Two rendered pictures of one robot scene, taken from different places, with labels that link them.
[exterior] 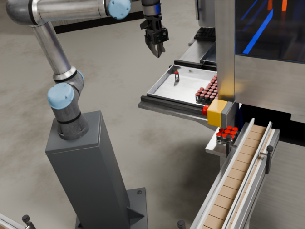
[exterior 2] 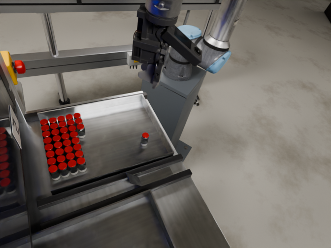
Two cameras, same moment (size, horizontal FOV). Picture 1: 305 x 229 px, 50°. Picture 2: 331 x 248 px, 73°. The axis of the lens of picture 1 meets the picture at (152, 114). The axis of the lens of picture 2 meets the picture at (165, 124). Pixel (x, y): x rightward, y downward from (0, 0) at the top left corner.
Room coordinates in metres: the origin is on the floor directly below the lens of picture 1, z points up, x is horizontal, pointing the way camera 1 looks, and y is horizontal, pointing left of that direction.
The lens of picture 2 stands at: (1.51, -0.53, 1.47)
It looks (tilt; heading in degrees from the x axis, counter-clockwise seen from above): 49 degrees down; 104
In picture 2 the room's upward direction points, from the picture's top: 17 degrees clockwise
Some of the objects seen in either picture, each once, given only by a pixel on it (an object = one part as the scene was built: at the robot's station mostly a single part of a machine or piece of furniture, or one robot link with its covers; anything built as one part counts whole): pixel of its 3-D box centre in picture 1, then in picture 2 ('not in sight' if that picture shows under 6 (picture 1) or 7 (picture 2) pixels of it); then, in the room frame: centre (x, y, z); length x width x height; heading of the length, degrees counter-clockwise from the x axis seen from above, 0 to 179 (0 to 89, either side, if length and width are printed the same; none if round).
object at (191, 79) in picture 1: (192, 87); (106, 136); (1.26, -0.21, 0.90); 0.34 x 0.26 x 0.04; 52
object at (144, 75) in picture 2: (161, 48); (148, 77); (1.32, -0.10, 1.09); 0.06 x 0.03 x 0.09; 18
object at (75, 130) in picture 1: (71, 121); (179, 63); (1.25, 0.39, 0.84); 0.15 x 0.15 x 0.10
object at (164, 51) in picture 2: (155, 27); (154, 37); (1.31, -0.08, 1.20); 0.09 x 0.08 x 0.12; 18
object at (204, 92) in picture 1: (209, 89); (75, 141); (1.20, -0.27, 0.90); 0.18 x 0.02 x 0.05; 142
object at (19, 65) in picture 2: (207, 111); (17, 67); (0.94, -0.20, 0.99); 0.04 x 0.04 x 0.04; 53
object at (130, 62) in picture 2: not in sight; (135, 58); (0.84, 0.71, 0.50); 0.12 x 0.05 x 0.09; 53
